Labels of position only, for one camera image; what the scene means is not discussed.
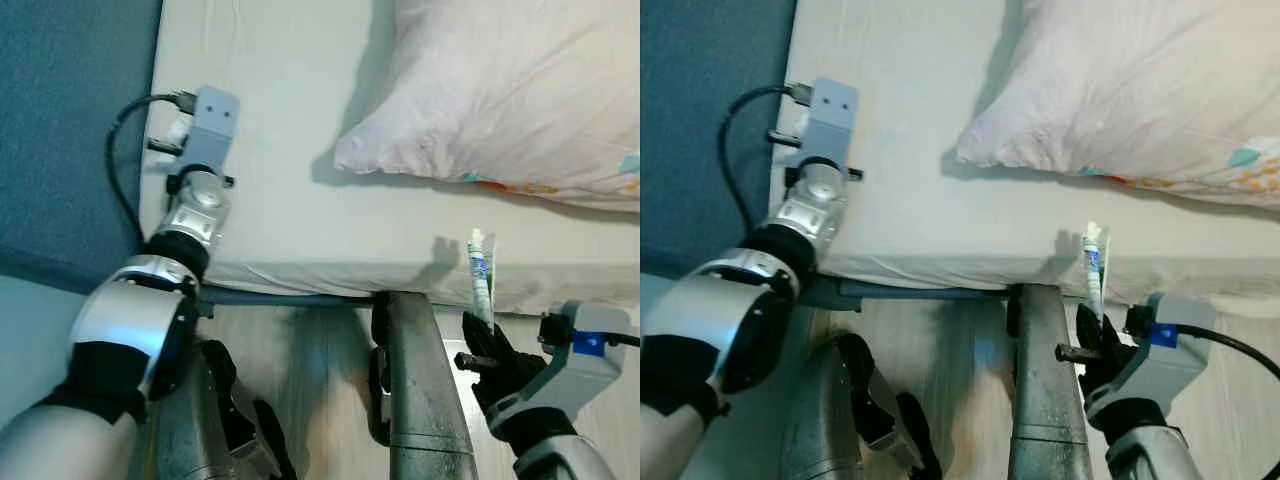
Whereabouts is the white toothpaste tube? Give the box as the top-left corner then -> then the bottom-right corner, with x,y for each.
466,228 -> 497,327
1080,222 -> 1112,322

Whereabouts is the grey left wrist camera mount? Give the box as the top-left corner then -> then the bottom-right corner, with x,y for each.
178,86 -> 242,177
799,77 -> 862,172

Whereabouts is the cream sheeted bed mattress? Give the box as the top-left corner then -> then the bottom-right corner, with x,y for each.
138,0 -> 641,317
775,0 -> 1280,307

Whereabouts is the grey left robot leg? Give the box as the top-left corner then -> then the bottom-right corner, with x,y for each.
780,331 -> 942,480
150,339 -> 297,480

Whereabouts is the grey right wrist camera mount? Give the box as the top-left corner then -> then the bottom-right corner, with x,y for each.
490,299 -> 637,427
1085,292 -> 1220,422

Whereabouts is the grey right robot leg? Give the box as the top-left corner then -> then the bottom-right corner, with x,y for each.
1004,282 -> 1097,480
371,289 -> 480,480

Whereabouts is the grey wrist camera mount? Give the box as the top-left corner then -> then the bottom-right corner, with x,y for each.
1085,292 -> 1220,422
490,299 -> 637,427
178,86 -> 242,177
799,77 -> 862,172

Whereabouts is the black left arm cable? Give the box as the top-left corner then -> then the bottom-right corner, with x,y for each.
106,91 -> 200,247
717,84 -> 813,239

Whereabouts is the grey robot leg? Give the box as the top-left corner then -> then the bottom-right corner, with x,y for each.
780,331 -> 942,480
371,289 -> 480,480
1004,282 -> 1097,480
150,339 -> 297,480

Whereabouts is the teal upholstered headboard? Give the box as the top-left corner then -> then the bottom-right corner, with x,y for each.
0,0 -> 167,297
640,0 -> 802,282

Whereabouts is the pink patterned pillow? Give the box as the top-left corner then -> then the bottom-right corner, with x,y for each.
955,0 -> 1280,211
333,0 -> 641,214

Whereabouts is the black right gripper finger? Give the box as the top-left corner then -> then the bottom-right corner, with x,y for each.
462,312 -> 512,357
1075,303 -> 1114,349

